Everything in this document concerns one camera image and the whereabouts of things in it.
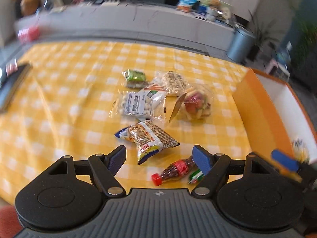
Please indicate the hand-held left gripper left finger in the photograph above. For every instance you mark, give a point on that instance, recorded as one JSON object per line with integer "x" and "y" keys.
{"x": 116, "y": 160}

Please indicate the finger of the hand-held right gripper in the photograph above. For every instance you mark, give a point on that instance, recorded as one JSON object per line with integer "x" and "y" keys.
{"x": 284, "y": 160}

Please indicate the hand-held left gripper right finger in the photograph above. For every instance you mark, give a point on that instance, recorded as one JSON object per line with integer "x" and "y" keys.
{"x": 203, "y": 161}

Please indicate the cola bottle shaped candy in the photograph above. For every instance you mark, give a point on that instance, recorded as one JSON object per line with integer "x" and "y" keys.
{"x": 173, "y": 172}

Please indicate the orange cardboard box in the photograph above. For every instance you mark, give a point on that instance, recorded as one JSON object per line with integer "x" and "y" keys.
{"x": 265, "y": 114}

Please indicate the clear bag of colourful candies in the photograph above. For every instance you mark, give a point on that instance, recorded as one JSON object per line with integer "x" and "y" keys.
{"x": 195, "y": 101}

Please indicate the clear bag of white candies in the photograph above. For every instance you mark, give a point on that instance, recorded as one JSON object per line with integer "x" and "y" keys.
{"x": 138, "y": 103}

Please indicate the small green striped packet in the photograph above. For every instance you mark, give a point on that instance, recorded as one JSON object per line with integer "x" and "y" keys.
{"x": 197, "y": 176}

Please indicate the green snack packet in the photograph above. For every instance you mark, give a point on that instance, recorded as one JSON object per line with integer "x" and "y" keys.
{"x": 135, "y": 78}

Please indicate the pink space heater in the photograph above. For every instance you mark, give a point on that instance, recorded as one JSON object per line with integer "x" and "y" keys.
{"x": 276, "y": 68}

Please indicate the grey metal trash can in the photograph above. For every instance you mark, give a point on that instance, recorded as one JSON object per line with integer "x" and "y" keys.
{"x": 240, "y": 44}

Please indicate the potted plant in black pot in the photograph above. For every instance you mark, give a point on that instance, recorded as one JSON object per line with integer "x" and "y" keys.
{"x": 260, "y": 37}

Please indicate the black flat device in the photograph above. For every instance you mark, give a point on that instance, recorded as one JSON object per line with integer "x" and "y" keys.
{"x": 12, "y": 84}

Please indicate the white low cabinet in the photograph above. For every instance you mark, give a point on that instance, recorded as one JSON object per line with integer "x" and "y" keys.
{"x": 148, "y": 22}

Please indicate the red box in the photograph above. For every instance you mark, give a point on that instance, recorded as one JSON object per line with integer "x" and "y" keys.
{"x": 28, "y": 34}

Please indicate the blue snack bag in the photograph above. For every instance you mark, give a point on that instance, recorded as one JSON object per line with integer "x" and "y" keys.
{"x": 186, "y": 2}

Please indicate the brown plush toy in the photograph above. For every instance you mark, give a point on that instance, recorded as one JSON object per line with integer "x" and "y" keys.
{"x": 28, "y": 2}

